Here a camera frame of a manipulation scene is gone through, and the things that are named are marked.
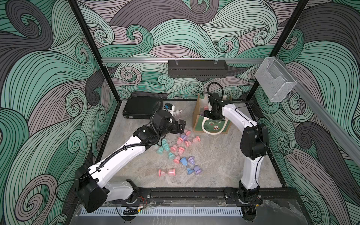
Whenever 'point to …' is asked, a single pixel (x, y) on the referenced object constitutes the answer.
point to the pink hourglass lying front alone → (161, 173)
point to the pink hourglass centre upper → (180, 140)
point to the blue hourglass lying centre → (183, 161)
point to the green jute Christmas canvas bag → (201, 123)
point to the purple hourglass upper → (184, 137)
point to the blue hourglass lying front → (190, 171)
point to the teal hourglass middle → (165, 146)
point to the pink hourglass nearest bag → (187, 132)
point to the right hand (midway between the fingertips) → (205, 118)
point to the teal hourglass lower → (171, 155)
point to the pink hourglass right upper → (197, 139)
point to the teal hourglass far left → (164, 141)
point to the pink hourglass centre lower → (181, 150)
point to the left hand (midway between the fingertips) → (178, 120)
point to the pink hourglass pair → (206, 108)
